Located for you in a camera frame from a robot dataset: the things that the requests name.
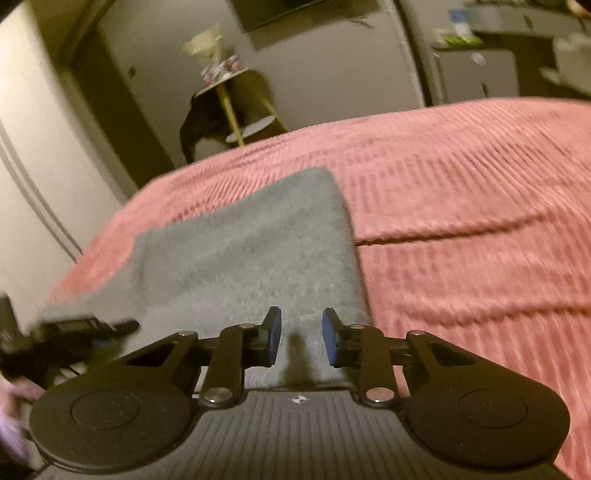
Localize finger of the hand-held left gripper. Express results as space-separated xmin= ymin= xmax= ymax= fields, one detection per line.
xmin=32 ymin=315 xmax=140 ymax=352

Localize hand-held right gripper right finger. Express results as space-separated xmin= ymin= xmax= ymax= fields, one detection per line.
xmin=322 ymin=307 xmax=467 ymax=409

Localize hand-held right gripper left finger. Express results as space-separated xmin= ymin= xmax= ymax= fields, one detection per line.
xmin=124 ymin=307 xmax=282 ymax=409

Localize grey pants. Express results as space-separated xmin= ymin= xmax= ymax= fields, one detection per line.
xmin=37 ymin=167 xmax=375 ymax=391

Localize person's left forearm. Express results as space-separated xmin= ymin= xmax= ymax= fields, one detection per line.
xmin=0 ymin=375 xmax=44 ymax=469

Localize white wardrobe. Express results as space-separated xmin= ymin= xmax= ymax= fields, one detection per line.
xmin=0 ymin=0 xmax=139 ymax=315

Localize pink ribbed blanket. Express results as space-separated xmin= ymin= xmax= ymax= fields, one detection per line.
xmin=48 ymin=97 xmax=591 ymax=480

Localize dark hanging clothing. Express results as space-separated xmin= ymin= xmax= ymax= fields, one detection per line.
xmin=179 ymin=92 xmax=232 ymax=163

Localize wooden side table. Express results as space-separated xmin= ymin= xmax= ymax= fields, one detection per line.
xmin=193 ymin=67 xmax=291 ymax=147

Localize colourful small packets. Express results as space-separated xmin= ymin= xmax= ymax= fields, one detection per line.
xmin=201 ymin=54 xmax=244 ymax=85

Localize beige paper bag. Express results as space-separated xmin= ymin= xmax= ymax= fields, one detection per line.
xmin=184 ymin=23 xmax=223 ymax=75

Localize white tall air conditioner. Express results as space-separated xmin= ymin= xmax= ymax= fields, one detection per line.
xmin=397 ymin=0 xmax=438 ymax=108

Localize grey drawer cabinet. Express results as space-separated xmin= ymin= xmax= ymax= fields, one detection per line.
xmin=431 ymin=44 xmax=520 ymax=107

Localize green packets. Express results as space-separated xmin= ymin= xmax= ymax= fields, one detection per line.
xmin=442 ymin=34 xmax=484 ymax=48

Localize blue and white box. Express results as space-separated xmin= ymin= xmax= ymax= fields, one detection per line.
xmin=450 ymin=9 xmax=472 ymax=38

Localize white chair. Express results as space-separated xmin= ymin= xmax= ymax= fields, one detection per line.
xmin=539 ymin=32 xmax=591 ymax=87

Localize grey vanity table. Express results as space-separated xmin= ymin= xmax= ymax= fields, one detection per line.
xmin=466 ymin=0 xmax=591 ymax=47

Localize dark wall screen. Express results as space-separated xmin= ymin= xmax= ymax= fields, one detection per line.
xmin=231 ymin=0 xmax=385 ymax=34

